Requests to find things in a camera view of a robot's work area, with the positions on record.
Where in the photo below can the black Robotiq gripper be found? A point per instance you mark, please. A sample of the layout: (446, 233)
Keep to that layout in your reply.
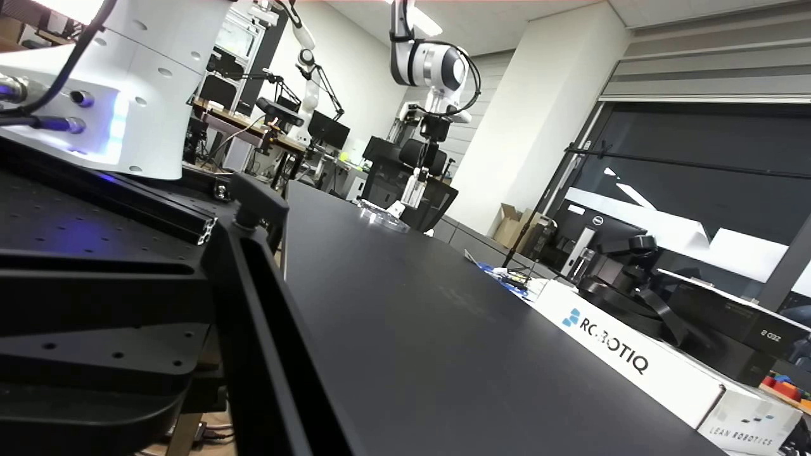
(420, 153)

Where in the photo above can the Franka robot arm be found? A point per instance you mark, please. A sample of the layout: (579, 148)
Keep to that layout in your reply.
(154, 84)

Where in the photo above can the black background monitor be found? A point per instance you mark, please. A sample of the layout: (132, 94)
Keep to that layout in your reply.
(331, 130)

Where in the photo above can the brown cardboard box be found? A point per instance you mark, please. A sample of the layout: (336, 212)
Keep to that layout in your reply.
(513, 227)

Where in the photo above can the blue patterned paper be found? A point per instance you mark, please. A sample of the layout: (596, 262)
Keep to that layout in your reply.
(502, 277)

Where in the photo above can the wooden background desk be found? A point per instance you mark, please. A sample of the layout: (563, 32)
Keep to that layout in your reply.
(245, 127)

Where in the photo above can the white Robotiq cardboard box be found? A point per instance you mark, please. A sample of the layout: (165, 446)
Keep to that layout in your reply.
(625, 356)

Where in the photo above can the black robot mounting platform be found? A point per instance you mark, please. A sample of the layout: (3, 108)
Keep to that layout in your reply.
(102, 280)

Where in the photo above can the black flat equipment case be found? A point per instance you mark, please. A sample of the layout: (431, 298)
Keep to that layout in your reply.
(743, 331)

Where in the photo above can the small printed white box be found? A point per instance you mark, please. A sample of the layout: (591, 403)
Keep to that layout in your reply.
(748, 426)

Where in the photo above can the red small parts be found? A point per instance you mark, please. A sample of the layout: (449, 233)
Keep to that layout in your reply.
(781, 388)

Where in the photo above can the black horizontal window rail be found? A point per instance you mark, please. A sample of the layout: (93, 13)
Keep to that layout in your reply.
(674, 162)

